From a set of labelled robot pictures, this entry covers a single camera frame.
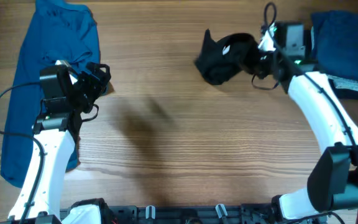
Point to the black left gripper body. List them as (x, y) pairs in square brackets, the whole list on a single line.
[(89, 83)]

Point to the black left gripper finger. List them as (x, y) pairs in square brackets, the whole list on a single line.
[(90, 70), (104, 75)]

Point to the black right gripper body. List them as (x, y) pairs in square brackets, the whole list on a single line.
[(260, 64)]

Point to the black t-shirt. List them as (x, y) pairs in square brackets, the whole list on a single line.
[(220, 60)]

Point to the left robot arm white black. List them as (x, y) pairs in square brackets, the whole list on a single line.
[(55, 132)]

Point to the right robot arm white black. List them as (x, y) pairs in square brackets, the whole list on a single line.
[(333, 183)]

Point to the teal blue t-shirt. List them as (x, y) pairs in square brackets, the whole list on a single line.
[(58, 31)]

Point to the folded grey garment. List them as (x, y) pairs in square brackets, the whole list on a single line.
[(343, 83)]

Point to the folded navy blue garment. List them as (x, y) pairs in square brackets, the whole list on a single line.
[(335, 36)]

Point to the folded black garment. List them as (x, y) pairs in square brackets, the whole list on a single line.
[(341, 93)]

